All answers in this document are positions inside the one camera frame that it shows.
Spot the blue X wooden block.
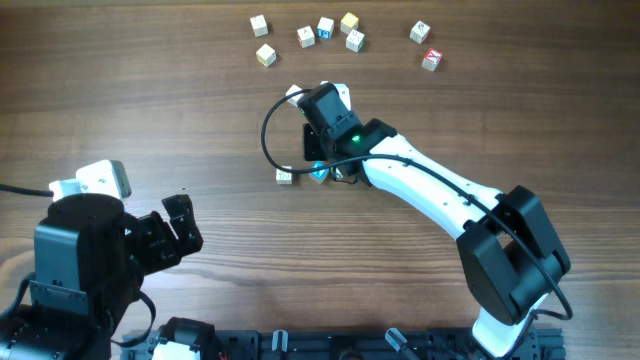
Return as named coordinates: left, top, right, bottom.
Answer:
left=309, top=161, right=329, bottom=184

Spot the plain wooden block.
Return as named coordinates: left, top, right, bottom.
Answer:
left=275, top=166, right=293, bottom=185

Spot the wooden block green picture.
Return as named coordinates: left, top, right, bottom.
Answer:
left=333, top=167, right=344, bottom=181

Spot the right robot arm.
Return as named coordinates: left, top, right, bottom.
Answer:
left=288, top=83, right=573, bottom=359

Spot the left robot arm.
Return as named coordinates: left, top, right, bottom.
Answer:
left=1, top=194, right=203, bottom=359

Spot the wooden block red side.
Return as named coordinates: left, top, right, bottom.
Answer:
left=286, top=84, right=304, bottom=107

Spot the wooden block green side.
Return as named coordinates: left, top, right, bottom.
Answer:
left=346, top=29, right=365, bottom=52

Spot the wooden block red letter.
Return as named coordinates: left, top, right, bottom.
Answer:
left=296, top=26, right=315, bottom=48

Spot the wooden block yellow side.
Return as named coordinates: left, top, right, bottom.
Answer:
left=256, top=44, right=277, bottom=67

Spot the wooden block blue side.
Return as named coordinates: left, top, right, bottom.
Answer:
left=317, top=17, right=335, bottom=39

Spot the yellow top wooden block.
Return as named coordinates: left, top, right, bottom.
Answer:
left=340, top=12, right=359, bottom=34

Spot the red top wooden block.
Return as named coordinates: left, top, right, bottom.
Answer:
left=421, top=48, right=443, bottom=72

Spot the wooden block top left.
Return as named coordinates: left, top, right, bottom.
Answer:
left=249, top=15, right=269, bottom=37

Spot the wooden block far right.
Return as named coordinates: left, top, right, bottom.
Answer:
left=409, top=20, right=431, bottom=44

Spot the right camera cable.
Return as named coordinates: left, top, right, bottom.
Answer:
left=260, top=88, right=574, bottom=360

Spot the camera cable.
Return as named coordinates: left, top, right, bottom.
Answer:
left=0, top=184, right=54, bottom=198
left=260, top=88, right=574, bottom=360

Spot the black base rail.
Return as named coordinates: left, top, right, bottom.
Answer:
left=119, top=317, right=566, bottom=360

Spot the left camera cable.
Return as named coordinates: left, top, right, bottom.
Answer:
left=0, top=184, right=54, bottom=198

